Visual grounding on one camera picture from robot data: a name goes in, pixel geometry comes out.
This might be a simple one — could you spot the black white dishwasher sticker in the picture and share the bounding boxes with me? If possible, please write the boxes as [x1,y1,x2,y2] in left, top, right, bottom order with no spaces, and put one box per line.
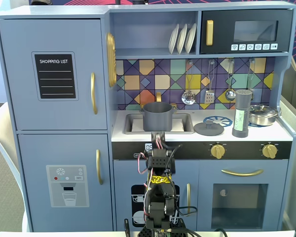
[131,184,181,228]

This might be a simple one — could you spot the white curved chair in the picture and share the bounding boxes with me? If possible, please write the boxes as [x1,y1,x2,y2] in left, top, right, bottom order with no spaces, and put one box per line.
[0,102,28,233]

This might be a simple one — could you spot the white toy plate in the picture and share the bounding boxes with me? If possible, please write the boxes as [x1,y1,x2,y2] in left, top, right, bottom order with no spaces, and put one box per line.
[184,23,197,54]
[168,23,180,55]
[176,23,188,55]

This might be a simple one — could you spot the blue stove burner ring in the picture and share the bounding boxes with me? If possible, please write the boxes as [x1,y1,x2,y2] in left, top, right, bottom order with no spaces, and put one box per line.
[203,115,234,129]

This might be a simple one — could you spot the gray plastic pot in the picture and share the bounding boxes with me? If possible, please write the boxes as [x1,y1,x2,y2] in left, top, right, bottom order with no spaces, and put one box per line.
[139,102,176,131]

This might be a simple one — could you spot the black toy microwave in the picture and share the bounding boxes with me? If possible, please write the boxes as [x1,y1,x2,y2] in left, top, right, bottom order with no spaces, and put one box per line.
[199,8,294,55]

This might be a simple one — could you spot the black shopping list sticker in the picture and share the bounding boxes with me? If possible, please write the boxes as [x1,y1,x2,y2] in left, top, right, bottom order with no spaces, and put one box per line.
[31,51,79,101]

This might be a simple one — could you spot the gray toy sink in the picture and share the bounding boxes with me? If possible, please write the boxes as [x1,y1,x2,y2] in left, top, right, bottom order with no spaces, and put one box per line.
[123,113,195,135]

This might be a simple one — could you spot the gold dishwasher door handle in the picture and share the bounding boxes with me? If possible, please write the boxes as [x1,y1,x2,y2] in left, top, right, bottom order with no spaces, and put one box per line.
[186,183,191,214]

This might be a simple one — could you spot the long gold fridge handle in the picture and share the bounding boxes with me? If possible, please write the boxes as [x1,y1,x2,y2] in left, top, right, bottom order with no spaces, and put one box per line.
[90,72,99,115]

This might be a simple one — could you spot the gold oven door handle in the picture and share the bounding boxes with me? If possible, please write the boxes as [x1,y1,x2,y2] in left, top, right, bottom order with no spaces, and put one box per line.
[221,168,264,177]

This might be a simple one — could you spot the metal wire handled utensil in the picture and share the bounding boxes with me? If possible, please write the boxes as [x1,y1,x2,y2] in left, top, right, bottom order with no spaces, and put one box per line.
[246,58,256,99]

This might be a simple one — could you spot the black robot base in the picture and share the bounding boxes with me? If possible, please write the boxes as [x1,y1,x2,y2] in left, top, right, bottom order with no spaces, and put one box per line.
[137,219,188,237]

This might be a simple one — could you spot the gold toy faucet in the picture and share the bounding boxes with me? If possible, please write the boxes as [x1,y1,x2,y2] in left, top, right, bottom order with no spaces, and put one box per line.
[155,92,178,109]

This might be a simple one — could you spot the gray salt shaker green label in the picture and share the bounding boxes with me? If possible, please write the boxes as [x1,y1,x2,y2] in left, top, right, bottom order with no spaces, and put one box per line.
[231,89,253,138]

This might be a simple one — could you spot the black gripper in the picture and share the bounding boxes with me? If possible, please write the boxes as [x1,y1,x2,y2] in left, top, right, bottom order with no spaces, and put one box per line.
[151,131,167,150]

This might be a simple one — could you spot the blue toy kitchen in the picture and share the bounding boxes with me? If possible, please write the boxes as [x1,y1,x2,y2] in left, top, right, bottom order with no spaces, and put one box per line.
[0,1,296,233]

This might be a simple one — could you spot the red white servo wire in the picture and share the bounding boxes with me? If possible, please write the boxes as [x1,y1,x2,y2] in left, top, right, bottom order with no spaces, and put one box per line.
[137,152,150,175]

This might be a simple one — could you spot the metal toy skimmer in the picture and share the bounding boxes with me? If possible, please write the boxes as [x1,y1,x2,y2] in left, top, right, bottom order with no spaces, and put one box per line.
[181,59,197,106]

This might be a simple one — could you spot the stainless steel lidded pot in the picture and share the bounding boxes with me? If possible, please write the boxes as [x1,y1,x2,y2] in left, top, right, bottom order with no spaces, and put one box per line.
[248,104,280,127]

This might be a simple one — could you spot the gray plastic pot lid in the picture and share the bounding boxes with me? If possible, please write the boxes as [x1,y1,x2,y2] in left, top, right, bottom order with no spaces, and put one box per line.
[193,120,224,136]

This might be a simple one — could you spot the gold stove knob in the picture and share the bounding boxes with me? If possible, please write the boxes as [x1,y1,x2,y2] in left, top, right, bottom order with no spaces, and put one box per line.
[261,144,278,159]
[209,144,226,159]

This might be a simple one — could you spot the metal toy spatula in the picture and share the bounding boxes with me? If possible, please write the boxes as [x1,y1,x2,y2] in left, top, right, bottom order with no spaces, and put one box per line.
[203,59,216,105]

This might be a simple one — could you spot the yellow patterned tape band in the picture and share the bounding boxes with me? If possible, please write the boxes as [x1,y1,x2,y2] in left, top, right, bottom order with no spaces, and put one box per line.
[150,175,172,185]

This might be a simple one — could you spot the short gold fridge handle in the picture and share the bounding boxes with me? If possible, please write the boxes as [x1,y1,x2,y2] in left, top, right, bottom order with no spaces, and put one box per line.
[95,149,104,186]

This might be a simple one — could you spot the metal toy ladle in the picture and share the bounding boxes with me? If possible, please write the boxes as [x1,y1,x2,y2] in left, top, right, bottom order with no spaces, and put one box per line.
[224,58,236,102]

